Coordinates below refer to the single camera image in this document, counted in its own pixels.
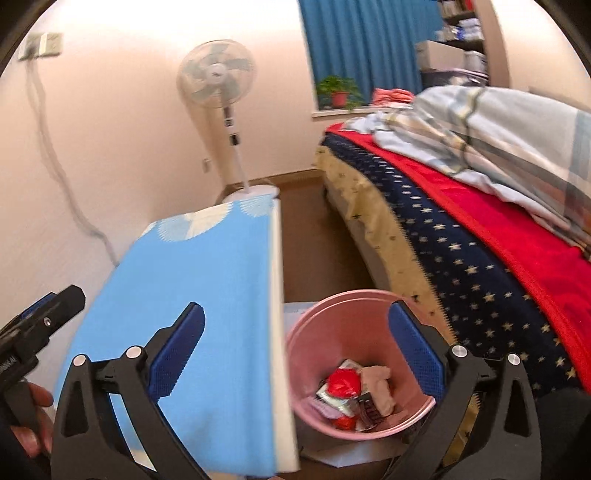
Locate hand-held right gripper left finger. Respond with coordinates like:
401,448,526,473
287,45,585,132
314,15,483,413
50,302,206,480

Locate plaid light blue duvet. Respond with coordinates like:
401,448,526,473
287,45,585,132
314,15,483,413
344,85,591,259

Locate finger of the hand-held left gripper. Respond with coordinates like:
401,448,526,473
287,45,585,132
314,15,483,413
16,294,60,320
9,285,86,346

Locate dark printed packet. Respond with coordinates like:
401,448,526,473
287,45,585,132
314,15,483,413
355,392,385,428

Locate potted green plant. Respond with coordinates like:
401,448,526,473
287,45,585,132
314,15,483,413
316,75,365,110

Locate white cardboard box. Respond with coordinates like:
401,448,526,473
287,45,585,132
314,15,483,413
416,41,467,70

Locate dark bookshelf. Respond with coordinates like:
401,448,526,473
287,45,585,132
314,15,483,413
436,0,488,75

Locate clear plastic storage box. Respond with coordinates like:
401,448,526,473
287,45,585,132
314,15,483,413
420,51,489,88

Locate navy star blanket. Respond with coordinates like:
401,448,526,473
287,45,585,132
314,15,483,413
321,136,583,394

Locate dark bed base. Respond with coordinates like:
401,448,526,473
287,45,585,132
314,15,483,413
323,180,394,297

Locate white wall junction box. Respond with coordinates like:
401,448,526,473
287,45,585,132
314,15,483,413
18,32,64,61

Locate person's left hand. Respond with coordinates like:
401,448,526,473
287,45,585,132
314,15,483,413
9,383,55,459

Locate white window sill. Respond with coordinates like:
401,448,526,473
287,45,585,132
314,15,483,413
311,105,376,119

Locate grey wall cable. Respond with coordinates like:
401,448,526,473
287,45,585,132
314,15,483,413
25,58,122,269

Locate red plastic bag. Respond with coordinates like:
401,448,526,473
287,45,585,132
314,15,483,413
325,367,363,398

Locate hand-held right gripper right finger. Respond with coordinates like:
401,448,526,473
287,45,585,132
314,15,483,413
388,300,542,480

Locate pink trash bin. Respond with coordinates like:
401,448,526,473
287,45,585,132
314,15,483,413
285,289,436,438

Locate white standing fan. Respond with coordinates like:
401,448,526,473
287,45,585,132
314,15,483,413
177,39,281,205

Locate white table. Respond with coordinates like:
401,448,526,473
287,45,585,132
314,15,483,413
269,198,301,474

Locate blue curtain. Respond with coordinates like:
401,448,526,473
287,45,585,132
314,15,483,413
298,0,444,112

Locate pink clothing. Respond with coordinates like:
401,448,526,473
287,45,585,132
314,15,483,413
372,88,416,108

